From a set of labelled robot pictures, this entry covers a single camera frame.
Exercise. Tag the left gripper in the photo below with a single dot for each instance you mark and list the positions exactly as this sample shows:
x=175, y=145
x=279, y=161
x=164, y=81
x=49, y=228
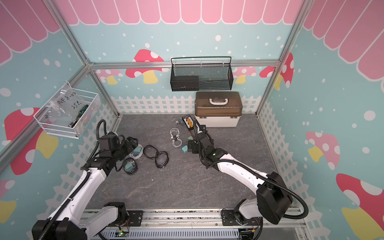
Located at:
x=129, y=147

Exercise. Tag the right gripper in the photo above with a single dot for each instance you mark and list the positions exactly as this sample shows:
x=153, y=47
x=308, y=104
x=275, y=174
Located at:
x=193, y=149

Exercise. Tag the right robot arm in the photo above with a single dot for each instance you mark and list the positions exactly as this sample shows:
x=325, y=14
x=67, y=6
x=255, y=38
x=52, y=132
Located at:
x=273, y=200

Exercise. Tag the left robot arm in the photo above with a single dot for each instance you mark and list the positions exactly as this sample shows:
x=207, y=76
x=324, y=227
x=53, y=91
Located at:
x=65, y=222

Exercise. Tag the black orange battery pack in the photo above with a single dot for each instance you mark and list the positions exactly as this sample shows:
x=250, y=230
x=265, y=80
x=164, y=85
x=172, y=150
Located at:
x=188, y=120

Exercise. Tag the teal charger cube middle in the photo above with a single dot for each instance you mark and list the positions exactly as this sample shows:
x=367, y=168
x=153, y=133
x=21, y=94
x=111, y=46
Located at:
x=185, y=148

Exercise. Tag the brown lidded storage box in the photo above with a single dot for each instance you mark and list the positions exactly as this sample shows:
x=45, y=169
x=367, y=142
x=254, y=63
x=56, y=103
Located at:
x=217, y=109

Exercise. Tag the clear plastic labelled bag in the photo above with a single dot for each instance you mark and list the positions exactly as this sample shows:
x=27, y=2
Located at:
x=66, y=103

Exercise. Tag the green circuit board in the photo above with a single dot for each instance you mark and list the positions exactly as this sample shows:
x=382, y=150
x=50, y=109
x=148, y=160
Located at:
x=122, y=233

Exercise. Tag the white wire wall basket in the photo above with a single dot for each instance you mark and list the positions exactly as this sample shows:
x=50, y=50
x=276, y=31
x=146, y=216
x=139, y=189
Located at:
x=61, y=126

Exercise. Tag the black mesh wall basket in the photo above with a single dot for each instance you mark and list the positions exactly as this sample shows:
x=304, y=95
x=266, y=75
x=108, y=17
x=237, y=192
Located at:
x=201, y=74

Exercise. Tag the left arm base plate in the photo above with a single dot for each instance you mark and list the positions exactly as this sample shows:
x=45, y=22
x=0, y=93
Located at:
x=132, y=218

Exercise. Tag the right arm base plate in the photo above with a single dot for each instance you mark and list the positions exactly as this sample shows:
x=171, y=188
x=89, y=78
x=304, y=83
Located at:
x=230, y=218

